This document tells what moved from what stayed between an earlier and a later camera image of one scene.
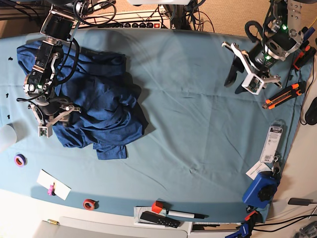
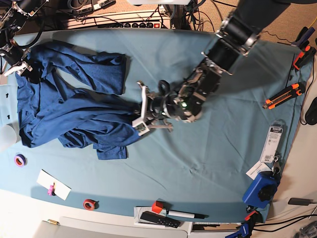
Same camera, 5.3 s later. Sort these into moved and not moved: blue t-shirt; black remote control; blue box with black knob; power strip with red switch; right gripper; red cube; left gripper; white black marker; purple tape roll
Moved: blue t-shirt; left gripper; right gripper
Not moved: white black marker; power strip with red switch; blue box with black knob; black remote control; red cube; purple tape roll
